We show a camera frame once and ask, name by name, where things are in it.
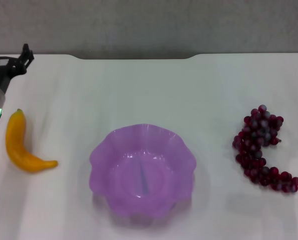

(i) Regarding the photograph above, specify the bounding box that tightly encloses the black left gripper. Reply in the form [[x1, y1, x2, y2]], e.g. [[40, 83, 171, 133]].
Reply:
[[0, 43, 35, 94]]

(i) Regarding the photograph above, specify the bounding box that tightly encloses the yellow toy banana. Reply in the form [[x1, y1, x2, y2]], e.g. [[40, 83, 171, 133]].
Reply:
[[5, 108, 58, 174]]

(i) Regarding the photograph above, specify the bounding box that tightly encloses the dark red grape bunch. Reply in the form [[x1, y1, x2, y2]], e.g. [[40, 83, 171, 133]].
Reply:
[[232, 104, 298, 194]]

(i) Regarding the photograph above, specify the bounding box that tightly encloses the purple scalloped plastic bowl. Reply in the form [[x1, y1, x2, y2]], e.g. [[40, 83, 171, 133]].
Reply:
[[89, 123, 197, 229]]

